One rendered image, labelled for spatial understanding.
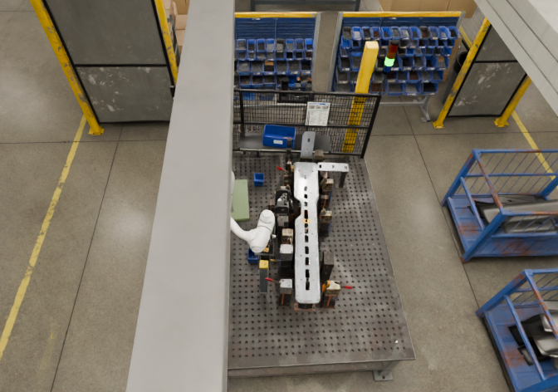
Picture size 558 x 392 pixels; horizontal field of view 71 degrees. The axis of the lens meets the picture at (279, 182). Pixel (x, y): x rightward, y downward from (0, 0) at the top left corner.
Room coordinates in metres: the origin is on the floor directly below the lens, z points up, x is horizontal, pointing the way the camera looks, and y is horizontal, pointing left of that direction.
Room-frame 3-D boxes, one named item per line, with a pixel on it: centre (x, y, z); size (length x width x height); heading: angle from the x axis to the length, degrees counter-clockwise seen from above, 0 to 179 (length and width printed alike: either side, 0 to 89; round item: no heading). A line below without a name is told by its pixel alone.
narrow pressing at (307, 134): (2.55, -0.25, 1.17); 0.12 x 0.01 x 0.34; 91
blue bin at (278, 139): (2.72, 0.02, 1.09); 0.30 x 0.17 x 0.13; 85
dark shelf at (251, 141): (2.72, -0.04, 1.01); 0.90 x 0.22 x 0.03; 91
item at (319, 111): (2.84, -0.34, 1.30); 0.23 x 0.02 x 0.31; 91
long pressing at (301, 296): (1.80, -0.25, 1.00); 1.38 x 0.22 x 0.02; 1
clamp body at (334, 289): (1.24, -0.44, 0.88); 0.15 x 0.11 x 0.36; 91
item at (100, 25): (3.81, 1.87, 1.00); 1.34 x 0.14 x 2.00; 95
